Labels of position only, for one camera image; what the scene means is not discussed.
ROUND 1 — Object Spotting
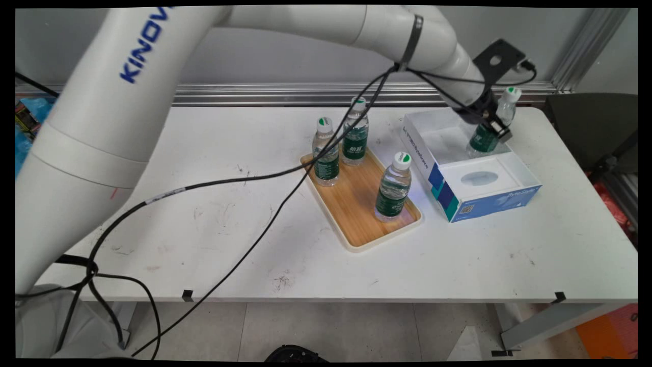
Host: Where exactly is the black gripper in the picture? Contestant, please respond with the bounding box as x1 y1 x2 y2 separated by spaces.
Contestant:
458 89 512 142

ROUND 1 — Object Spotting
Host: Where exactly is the water bottle green label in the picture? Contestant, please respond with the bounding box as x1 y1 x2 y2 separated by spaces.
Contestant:
342 97 369 166
374 151 413 223
466 86 523 159
312 117 341 187

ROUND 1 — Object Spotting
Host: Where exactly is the white blue ByteDance box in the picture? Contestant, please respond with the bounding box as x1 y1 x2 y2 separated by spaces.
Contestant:
390 103 542 223

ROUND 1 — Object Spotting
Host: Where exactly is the red packaging pile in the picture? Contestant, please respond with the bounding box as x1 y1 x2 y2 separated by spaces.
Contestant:
588 173 637 240

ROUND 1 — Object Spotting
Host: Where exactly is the wooden tray cream rim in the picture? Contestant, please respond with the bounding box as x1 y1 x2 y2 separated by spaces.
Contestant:
301 145 423 253

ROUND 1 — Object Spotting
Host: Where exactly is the grey table leg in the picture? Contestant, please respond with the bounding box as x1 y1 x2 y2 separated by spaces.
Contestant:
499 303 619 352
122 302 153 352

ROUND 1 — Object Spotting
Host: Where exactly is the orange floor object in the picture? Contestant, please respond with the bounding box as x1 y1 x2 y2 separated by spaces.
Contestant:
576 303 638 358

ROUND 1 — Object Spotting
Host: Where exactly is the black round floor object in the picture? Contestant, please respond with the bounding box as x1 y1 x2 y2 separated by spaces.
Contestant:
265 345 329 362

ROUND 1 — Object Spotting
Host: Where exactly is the colourful printed can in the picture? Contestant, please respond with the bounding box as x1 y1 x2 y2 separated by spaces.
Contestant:
15 99 41 138

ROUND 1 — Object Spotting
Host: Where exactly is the blue wrapped water bottle pack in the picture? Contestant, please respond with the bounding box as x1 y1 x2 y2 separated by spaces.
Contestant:
15 97 54 176

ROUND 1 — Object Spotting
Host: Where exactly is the black wrist camera mount plate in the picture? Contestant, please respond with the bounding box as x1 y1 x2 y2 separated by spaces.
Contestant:
473 38 528 82

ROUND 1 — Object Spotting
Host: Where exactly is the slanted aluminium frame post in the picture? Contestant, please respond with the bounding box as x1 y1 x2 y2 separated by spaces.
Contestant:
550 8 632 93

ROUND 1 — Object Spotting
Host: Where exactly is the black strap around arm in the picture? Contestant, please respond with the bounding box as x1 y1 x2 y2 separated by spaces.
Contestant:
397 14 424 71

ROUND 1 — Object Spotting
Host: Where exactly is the horizontal aluminium frame rail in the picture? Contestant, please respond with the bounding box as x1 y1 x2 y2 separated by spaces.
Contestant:
15 82 561 107

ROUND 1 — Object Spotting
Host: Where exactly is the plain black cable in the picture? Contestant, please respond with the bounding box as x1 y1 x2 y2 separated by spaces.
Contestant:
130 64 482 356

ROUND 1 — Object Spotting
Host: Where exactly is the black cable with white tag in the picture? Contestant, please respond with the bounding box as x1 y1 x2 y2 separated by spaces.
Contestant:
15 64 537 352

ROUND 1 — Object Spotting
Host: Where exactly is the thin black background cable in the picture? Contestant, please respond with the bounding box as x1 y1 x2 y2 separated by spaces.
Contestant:
15 71 62 97

